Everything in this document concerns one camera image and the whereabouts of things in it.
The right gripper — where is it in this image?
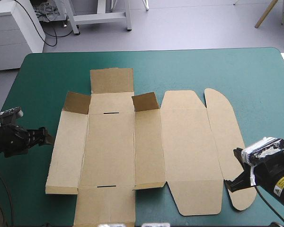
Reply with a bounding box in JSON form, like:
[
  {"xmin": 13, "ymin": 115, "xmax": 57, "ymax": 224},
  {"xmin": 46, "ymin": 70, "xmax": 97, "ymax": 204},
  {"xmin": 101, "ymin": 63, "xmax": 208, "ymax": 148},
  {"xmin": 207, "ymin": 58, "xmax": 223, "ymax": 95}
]
[{"xmin": 224, "ymin": 147, "xmax": 284, "ymax": 193}]

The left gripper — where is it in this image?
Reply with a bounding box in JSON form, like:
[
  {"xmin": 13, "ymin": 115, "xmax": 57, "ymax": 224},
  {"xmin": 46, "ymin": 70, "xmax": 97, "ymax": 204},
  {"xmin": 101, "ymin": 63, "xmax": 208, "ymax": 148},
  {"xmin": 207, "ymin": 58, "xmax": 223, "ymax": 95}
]
[{"xmin": 0, "ymin": 123, "xmax": 55, "ymax": 158}]

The brown cardboard box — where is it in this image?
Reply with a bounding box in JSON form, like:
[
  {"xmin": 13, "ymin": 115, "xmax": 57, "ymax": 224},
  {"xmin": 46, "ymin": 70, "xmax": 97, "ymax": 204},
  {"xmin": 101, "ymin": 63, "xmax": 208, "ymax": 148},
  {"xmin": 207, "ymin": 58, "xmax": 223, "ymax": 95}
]
[{"xmin": 45, "ymin": 68, "xmax": 257, "ymax": 226}]

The white drawer cabinet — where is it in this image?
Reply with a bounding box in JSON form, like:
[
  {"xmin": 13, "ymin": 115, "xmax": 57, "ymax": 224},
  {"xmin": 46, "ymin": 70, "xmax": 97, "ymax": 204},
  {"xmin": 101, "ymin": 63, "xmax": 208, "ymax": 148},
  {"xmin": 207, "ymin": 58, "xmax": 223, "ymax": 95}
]
[{"xmin": 0, "ymin": 0, "xmax": 47, "ymax": 71}]

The wooden chair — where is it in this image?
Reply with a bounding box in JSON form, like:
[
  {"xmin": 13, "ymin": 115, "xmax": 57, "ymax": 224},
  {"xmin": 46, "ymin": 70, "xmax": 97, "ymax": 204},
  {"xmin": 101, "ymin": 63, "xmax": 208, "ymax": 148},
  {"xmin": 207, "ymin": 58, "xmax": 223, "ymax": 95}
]
[{"xmin": 255, "ymin": 0, "xmax": 284, "ymax": 29}]

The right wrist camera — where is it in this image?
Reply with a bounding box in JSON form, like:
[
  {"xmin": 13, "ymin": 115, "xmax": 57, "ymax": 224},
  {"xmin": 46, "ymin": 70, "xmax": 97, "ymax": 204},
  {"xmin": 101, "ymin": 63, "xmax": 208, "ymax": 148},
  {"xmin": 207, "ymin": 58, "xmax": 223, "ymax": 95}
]
[{"xmin": 241, "ymin": 136, "xmax": 284, "ymax": 166}]

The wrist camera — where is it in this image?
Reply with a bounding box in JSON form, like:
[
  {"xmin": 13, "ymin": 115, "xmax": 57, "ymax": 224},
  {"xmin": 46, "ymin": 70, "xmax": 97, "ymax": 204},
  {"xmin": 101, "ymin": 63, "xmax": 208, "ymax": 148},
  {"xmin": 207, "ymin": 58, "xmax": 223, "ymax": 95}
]
[
  {"xmin": 0, "ymin": 106, "xmax": 24, "ymax": 124},
  {"xmin": 241, "ymin": 136, "xmax": 284, "ymax": 166}
]

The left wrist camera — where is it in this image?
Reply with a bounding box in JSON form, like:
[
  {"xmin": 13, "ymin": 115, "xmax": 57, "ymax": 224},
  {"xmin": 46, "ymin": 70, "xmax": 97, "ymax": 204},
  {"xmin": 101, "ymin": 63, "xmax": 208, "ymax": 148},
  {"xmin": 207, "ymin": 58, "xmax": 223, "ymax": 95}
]
[{"xmin": 0, "ymin": 106, "xmax": 24, "ymax": 124}]

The thin black floor cable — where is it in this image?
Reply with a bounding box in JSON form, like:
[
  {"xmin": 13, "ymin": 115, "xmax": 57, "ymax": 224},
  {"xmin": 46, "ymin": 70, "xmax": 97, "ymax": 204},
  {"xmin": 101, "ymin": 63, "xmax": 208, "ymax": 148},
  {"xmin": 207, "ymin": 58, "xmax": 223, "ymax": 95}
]
[{"xmin": 43, "ymin": 20, "xmax": 59, "ymax": 47}]

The grey cable bundle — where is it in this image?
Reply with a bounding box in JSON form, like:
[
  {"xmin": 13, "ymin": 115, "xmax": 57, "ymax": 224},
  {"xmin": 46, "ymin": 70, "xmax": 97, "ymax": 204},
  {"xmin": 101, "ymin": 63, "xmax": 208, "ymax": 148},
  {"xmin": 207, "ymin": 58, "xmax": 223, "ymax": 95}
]
[{"xmin": 34, "ymin": 4, "xmax": 67, "ymax": 24}]

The white metal table frame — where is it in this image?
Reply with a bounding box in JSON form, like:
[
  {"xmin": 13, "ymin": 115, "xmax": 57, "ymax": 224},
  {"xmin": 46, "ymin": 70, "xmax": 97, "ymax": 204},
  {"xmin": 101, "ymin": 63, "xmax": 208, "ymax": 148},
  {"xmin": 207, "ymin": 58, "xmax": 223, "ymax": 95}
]
[{"xmin": 65, "ymin": 0, "xmax": 133, "ymax": 36}]

